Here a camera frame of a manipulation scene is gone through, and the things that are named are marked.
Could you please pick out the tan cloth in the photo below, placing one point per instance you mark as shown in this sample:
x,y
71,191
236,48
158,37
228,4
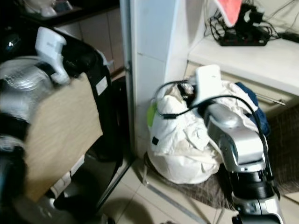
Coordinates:
x,y
65,135

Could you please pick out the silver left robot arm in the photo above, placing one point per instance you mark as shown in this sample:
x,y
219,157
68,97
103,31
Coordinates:
x,y
23,93

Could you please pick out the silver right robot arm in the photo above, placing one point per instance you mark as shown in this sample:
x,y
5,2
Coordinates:
x,y
238,149

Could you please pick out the black washing machine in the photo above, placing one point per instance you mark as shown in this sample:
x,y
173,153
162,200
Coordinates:
x,y
113,140

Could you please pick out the white washer sticker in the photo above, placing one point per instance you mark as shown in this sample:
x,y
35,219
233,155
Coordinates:
x,y
101,85

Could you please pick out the green cloth tag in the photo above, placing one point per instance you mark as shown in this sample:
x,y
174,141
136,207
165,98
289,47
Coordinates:
x,y
151,115

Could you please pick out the white crumpled cloth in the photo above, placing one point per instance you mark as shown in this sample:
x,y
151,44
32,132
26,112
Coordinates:
x,y
182,144

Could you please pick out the white cabinet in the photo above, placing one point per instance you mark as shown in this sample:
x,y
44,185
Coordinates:
x,y
149,46

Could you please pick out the dark blue cloth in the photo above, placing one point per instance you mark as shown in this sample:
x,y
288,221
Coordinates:
x,y
255,105

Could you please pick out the white items on counter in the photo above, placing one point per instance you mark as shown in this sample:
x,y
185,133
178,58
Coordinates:
x,y
37,5

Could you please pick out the black power strip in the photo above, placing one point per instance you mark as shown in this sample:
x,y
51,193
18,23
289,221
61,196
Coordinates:
x,y
243,41

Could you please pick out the pink and white object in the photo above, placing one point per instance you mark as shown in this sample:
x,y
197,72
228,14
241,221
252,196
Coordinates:
x,y
231,9

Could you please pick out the brown woven basket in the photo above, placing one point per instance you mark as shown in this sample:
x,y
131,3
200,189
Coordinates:
x,y
210,193

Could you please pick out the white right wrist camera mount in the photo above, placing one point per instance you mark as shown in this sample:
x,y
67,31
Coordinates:
x,y
208,81

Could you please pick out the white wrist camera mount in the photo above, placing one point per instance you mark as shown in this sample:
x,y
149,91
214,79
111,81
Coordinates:
x,y
52,46
208,81

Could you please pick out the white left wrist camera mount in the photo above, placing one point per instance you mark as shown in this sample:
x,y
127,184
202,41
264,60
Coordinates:
x,y
52,46

